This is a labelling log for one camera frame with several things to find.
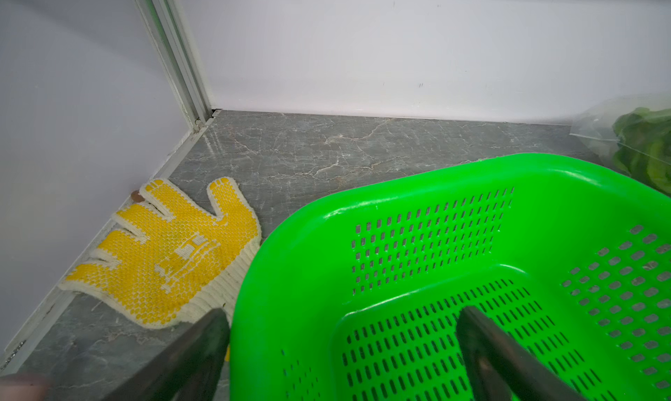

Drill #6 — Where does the green plastic perforated basket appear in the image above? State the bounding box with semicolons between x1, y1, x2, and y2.
230;154;670;400

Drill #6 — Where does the back zip-top bag with label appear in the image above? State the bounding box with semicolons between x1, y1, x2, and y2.
571;93;670;175

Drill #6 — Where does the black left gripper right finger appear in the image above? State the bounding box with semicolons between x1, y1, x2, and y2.
456;307;583;400

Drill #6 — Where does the cabbage in back bag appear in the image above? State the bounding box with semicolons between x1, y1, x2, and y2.
613;108;670;196

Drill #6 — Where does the yellow dotted work glove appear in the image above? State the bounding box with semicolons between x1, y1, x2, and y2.
59;177;261;329

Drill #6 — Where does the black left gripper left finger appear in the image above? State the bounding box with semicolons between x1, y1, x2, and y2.
106;308;230;400

